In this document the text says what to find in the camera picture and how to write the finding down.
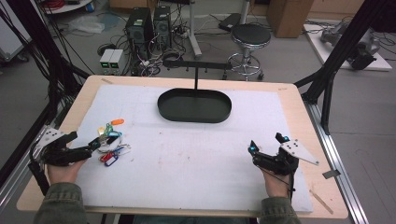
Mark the person's right hand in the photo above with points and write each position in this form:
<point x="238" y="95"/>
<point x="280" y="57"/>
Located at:
<point x="275" y="186"/>

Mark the black round stool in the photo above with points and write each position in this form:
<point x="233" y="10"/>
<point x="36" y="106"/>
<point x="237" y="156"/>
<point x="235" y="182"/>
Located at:
<point x="250" y="35"/>

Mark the small black computer tower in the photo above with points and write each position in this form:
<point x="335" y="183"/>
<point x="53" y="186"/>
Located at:
<point x="162" y="26"/>

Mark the white foam mat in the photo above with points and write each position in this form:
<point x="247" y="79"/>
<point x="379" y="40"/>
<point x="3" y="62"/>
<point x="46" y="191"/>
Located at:
<point x="193" y="155"/>

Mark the grey tape piece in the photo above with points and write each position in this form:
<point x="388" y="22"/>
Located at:
<point x="331" y="174"/>

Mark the orange key tag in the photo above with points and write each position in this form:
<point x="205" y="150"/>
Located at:
<point x="117" y="122"/>

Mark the person's left hand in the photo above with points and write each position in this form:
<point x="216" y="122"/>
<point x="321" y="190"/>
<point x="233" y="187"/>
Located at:
<point x="63" y="173"/>

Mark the thin wooden strip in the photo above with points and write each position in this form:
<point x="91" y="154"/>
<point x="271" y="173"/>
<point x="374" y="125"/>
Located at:
<point x="321" y="202"/>

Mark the white panel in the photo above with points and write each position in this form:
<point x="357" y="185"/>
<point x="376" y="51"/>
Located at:
<point x="11" y="34"/>

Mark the white round table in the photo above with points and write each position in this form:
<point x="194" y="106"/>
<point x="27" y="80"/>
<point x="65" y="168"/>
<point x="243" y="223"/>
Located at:
<point x="71" y="6"/>

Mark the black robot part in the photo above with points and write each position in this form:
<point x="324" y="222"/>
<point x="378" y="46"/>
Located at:
<point x="361" y="57"/>

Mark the grey robot part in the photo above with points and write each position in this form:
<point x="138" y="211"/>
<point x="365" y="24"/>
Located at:
<point x="334" y="34"/>

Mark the black frame strut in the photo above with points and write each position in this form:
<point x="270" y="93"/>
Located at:
<point x="342" y="46"/>
<point x="40" y="40"/>

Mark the clear plastic bag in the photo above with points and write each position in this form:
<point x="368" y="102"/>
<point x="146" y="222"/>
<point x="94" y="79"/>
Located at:
<point x="87" y="25"/>

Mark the white floor board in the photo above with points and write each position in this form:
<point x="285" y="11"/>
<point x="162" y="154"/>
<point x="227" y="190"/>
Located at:
<point x="336" y="59"/>

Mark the green key tag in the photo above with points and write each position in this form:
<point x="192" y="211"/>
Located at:
<point x="108" y="128"/>

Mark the red key tag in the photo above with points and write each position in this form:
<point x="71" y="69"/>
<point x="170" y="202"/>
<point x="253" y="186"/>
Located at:
<point x="106" y="156"/>

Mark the white desk leg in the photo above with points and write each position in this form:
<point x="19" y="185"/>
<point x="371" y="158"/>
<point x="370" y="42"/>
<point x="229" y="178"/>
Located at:
<point x="193" y="31"/>

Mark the black key rack with tray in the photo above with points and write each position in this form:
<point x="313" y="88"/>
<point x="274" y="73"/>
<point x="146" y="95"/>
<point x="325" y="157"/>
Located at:
<point x="194" y="105"/>

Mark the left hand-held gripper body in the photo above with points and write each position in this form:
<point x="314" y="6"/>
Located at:
<point x="60" y="154"/>

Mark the large black computer tower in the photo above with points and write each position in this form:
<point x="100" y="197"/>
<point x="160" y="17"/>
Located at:
<point x="139" y="31"/>

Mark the flat black case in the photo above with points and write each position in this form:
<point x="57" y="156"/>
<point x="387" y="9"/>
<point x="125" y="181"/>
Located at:
<point x="229" y="21"/>

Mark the yellow key tag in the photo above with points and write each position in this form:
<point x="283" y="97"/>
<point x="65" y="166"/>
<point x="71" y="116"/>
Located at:
<point x="101" y="130"/>

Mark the light blue key tag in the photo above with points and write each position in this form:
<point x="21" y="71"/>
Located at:
<point x="114" y="134"/>

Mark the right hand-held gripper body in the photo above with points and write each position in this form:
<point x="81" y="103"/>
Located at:
<point x="285" y="157"/>

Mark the white bench power supply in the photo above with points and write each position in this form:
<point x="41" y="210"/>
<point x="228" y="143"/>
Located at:
<point x="116" y="60"/>
<point x="106" y="60"/>

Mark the aluminium rail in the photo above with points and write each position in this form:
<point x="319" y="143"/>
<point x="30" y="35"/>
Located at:
<point x="342" y="174"/>
<point x="18" y="174"/>

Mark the dark blue key tag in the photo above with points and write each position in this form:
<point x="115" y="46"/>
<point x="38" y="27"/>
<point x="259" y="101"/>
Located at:
<point x="111" y="160"/>

